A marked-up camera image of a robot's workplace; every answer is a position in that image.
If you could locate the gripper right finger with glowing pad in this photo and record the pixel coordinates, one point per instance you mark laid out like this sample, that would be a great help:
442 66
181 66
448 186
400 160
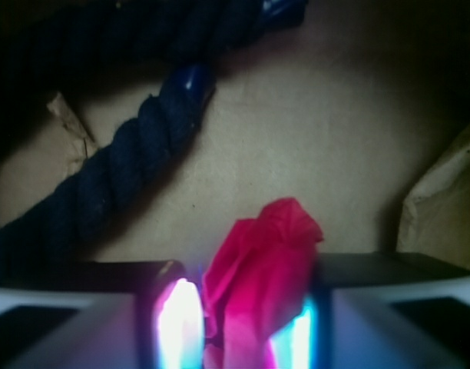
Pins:
380 310

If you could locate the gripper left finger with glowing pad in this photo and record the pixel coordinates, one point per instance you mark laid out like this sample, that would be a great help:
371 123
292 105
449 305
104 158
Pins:
102 315

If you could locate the red paper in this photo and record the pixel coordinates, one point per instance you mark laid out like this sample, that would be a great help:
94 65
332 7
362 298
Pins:
256 283

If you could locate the brown paper bag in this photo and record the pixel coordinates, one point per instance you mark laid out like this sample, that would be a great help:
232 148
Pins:
343 113

